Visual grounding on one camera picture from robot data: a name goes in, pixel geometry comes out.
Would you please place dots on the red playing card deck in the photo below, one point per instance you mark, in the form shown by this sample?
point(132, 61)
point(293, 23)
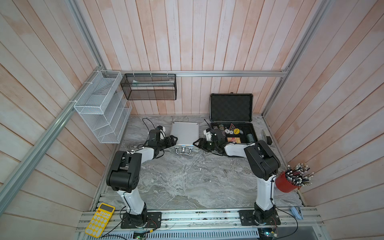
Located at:
point(234, 140)

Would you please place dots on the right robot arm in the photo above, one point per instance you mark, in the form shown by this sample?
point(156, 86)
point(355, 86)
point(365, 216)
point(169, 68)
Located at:
point(263, 163)

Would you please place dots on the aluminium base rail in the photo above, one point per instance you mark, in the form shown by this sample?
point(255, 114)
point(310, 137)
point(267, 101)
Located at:
point(219, 224)

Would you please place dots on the white wire mesh shelf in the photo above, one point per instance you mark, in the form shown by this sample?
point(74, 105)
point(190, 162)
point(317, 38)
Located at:
point(103, 107)

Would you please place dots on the red pen cup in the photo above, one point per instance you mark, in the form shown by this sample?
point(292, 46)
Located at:
point(294, 177)

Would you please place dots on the blue object on rail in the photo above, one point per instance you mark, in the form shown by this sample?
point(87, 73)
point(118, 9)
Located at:
point(297, 212)

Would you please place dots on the yellow calculator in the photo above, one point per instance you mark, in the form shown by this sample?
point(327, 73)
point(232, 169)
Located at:
point(100, 220)

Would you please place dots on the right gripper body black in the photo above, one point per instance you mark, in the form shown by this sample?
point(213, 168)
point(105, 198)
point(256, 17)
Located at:
point(208, 145)

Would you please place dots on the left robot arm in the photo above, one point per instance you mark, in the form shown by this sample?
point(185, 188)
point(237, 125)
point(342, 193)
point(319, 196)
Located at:
point(124, 175)

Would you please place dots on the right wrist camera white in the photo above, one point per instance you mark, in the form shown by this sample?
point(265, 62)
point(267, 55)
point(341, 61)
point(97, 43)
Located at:
point(208, 135)

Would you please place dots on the black poker set case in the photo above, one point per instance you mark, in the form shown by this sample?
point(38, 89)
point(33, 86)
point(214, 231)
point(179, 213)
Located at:
point(233, 111)

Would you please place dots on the silver poker set case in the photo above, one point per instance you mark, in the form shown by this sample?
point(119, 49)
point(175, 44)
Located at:
point(187, 134)

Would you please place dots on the grey black stapler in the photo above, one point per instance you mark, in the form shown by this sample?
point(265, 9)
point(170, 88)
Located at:
point(266, 138)

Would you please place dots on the black mesh basket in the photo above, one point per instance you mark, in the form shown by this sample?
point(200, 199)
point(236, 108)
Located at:
point(152, 87)

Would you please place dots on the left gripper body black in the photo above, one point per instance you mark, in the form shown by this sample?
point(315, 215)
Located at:
point(165, 143)

